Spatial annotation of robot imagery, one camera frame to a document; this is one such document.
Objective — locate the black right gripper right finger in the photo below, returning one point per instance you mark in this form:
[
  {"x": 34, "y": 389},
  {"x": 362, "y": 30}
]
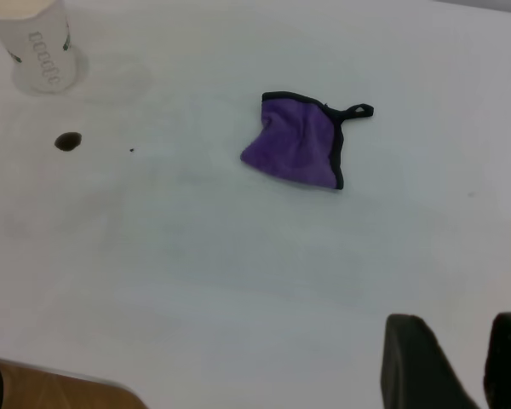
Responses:
[{"x": 509, "y": 362}]

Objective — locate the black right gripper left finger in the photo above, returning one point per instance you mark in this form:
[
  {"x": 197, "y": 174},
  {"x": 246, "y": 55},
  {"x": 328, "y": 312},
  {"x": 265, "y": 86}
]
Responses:
[{"x": 417, "y": 370}]

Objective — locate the purple cloth with black trim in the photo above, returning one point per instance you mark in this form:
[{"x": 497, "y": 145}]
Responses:
[{"x": 298, "y": 145}]

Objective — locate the white paper coffee cup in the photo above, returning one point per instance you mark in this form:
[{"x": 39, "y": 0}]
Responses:
[{"x": 38, "y": 47}]

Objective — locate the dark coffee spill spot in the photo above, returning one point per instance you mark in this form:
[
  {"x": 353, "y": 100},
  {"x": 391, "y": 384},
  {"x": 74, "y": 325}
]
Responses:
[{"x": 68, "y": 141}]

